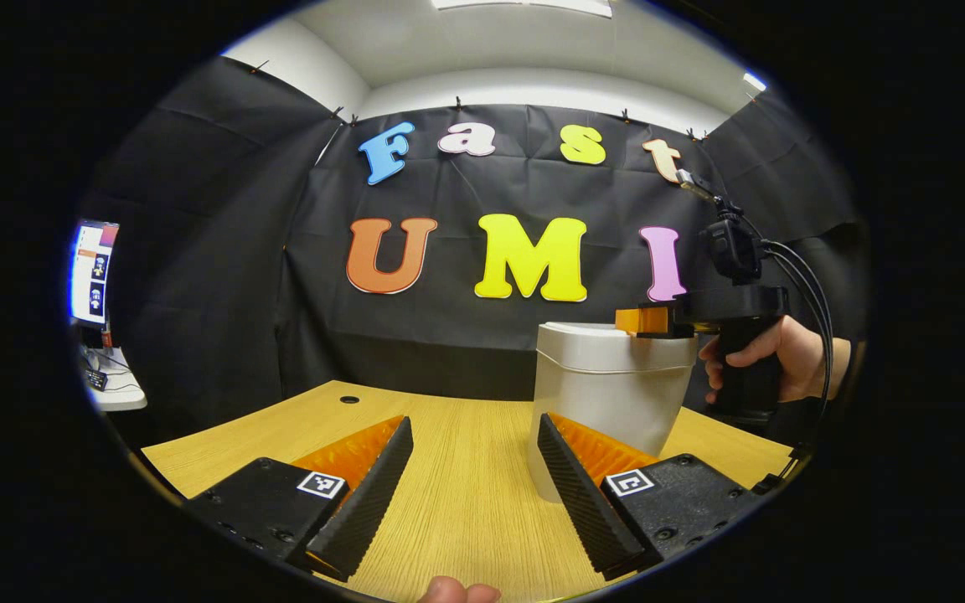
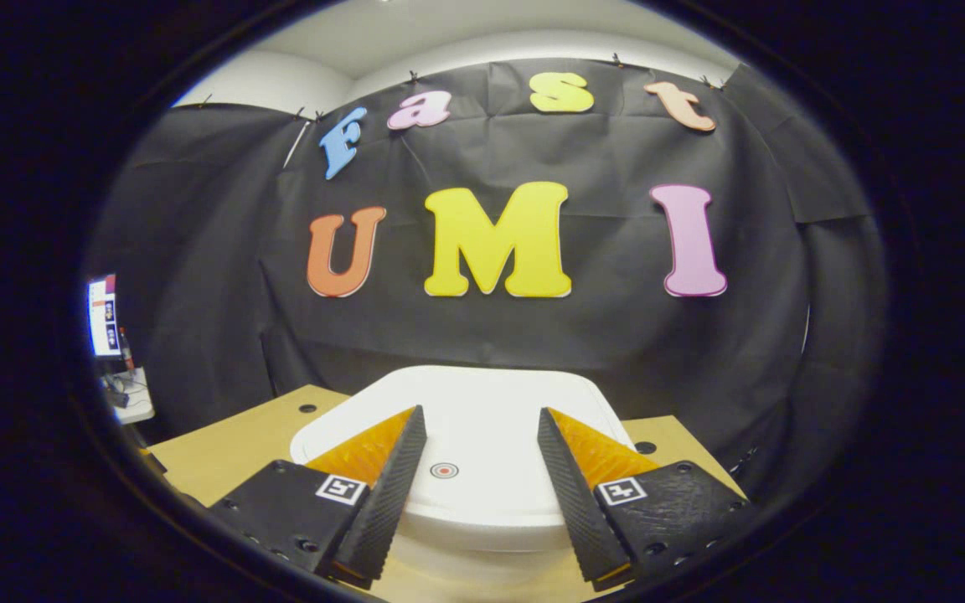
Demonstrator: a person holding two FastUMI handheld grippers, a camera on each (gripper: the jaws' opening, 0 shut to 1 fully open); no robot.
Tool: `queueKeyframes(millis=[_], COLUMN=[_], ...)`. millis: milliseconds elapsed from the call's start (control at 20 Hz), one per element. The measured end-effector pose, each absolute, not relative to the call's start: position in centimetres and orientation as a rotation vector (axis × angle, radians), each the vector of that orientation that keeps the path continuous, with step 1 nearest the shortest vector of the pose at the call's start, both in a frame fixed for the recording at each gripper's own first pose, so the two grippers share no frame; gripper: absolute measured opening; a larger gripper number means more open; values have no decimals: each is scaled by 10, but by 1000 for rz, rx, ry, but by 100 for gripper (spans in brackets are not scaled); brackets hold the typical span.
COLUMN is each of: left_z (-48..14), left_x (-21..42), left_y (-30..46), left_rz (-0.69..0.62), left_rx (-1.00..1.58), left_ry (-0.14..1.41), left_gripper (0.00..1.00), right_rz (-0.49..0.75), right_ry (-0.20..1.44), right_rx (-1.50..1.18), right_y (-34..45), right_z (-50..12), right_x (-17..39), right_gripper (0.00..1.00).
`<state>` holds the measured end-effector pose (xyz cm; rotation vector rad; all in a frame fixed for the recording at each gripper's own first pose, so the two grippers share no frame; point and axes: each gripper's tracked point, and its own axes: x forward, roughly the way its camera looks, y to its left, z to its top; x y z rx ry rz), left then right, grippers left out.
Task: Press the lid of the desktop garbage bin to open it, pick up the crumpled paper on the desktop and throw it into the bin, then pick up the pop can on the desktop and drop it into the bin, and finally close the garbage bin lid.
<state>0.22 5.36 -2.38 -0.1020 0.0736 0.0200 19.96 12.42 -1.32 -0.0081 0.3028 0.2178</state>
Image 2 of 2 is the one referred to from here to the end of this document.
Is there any wooden desktop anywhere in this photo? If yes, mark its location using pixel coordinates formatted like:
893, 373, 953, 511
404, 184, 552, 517
147, 384, 743, 603

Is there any white desktop garbage bin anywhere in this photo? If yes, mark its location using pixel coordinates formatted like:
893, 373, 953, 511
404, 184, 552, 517
290, 364, 638, 587

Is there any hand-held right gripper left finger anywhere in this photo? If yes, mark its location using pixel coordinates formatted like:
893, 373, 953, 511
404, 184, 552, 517
210, 405, 428, 590

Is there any white side table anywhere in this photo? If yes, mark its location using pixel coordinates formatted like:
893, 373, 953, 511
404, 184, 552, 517
101, 367, 155, 425

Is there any computer monitor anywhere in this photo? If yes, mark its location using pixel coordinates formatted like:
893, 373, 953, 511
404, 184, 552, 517
86, 274, 119, 359

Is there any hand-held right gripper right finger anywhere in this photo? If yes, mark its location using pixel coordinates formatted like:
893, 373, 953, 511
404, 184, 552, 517
537, 407, 751, 591

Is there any black backdrop cloth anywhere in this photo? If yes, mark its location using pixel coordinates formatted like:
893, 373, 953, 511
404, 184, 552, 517
85, 57, 890, 478

